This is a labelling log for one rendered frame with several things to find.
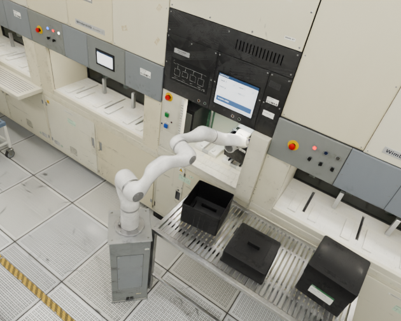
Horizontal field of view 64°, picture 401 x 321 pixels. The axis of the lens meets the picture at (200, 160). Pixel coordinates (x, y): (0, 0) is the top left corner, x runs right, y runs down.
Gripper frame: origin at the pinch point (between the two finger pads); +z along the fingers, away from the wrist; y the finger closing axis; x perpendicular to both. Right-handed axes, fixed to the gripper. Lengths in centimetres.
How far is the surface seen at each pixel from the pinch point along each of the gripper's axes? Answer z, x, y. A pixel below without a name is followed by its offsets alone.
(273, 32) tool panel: -30, 82, 8
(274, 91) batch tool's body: -30, 51, 19
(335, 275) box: -70, -18, 93
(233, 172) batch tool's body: -14.9, -32.1, 2.9
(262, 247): -66, -33, 51
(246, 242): -69, -33, 41
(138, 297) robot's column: -104, -115, -16
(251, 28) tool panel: -30, 79, -5
